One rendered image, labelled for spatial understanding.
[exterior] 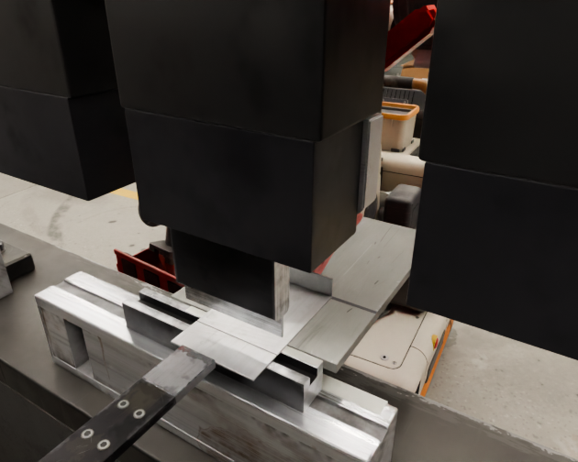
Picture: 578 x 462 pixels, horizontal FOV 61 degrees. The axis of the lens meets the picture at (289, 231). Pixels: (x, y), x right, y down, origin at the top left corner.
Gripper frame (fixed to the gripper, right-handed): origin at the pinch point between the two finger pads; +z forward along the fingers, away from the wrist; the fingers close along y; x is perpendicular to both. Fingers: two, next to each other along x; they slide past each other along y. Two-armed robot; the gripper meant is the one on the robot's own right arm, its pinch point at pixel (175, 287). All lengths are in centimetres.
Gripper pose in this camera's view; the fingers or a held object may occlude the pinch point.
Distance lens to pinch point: 100.3
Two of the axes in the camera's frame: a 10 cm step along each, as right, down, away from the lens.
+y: -5.8, 1.2, -8.1
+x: 8.0, 2.7, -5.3
